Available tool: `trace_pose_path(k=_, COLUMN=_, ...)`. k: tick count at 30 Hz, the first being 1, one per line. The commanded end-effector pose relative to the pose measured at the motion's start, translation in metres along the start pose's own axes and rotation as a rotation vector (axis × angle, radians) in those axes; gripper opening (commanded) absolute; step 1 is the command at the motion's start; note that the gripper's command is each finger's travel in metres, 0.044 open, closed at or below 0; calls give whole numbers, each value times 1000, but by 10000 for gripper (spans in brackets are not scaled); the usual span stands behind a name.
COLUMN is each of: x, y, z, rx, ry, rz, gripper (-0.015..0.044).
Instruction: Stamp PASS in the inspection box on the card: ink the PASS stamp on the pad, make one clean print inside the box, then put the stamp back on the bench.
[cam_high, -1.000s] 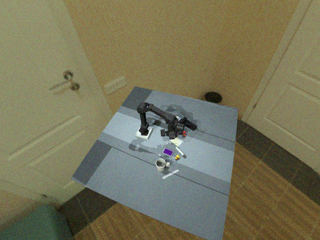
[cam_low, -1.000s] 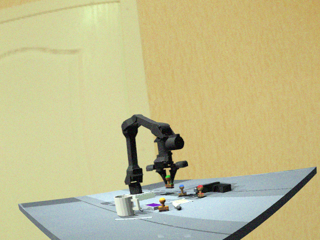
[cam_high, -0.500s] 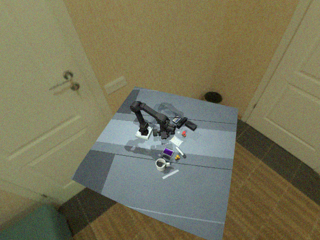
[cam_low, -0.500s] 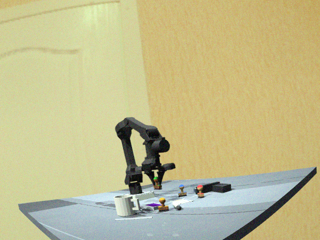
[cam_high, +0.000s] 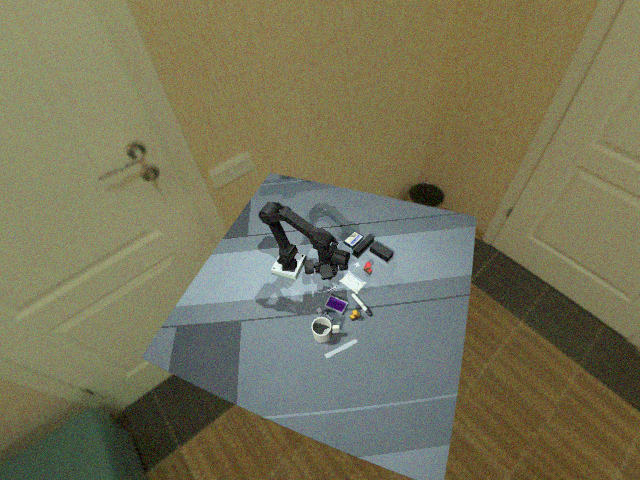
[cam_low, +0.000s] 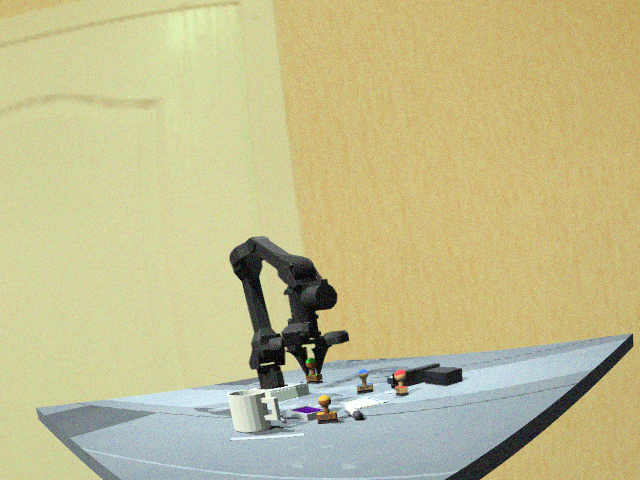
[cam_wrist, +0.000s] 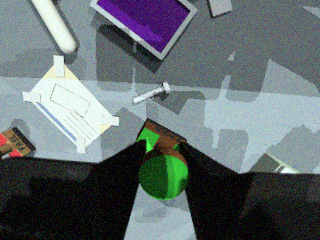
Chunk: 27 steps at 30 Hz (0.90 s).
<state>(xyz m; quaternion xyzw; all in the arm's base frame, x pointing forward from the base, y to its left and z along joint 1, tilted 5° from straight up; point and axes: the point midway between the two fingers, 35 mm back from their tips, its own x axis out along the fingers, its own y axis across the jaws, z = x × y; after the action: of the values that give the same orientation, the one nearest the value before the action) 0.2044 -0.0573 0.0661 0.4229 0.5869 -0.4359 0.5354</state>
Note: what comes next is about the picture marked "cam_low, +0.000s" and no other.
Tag white rounded cylinder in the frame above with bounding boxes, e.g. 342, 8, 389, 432
345, 403, 363, 420

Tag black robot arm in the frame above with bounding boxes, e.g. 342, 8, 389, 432
229, 236, 338, 390

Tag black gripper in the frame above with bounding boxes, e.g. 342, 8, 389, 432
268, 311, 349, 376

